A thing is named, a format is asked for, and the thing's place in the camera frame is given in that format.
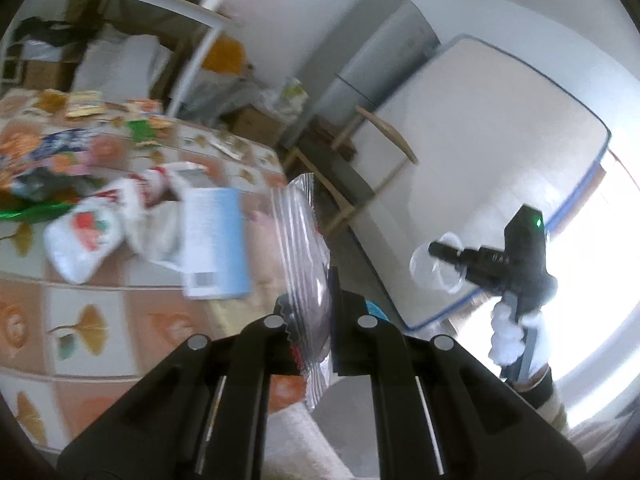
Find clear plastic cup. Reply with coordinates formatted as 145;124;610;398
409;243;465;295

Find white blue medicine box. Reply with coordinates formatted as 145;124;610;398
181;188;252;300

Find clear zip bag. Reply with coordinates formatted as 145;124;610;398
271;174;331;410

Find large green snack bag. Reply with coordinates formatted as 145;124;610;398
0;188;82;223

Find pink purple chip bag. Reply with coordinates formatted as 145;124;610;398
1;129;99;202

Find blue plastic trash basket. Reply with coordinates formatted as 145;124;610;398
366;300;390;322

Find white gloved right hand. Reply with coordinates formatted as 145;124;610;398
489;295;548;376

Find white mattress blue trim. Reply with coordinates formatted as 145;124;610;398
352;36;611;330

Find patterned tablecloth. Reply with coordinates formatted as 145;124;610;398
1;107;286;453

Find wooden chair dark seat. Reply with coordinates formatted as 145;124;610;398
283;106;420;236

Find red white plastic bag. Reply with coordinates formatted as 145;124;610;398
43;162;215;284

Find grey refrigerator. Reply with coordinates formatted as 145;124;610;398
280;0;439;148

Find small green snack bag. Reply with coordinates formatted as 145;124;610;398
126;119;157;144

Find cardboard box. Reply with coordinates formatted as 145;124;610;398
230;106;285;148

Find orange snack bag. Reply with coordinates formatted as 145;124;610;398
125;99;164;116

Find gold snack bag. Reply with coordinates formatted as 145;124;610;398
65;90;106;119

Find yellow plastic bag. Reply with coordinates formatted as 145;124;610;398
202;35;246;76

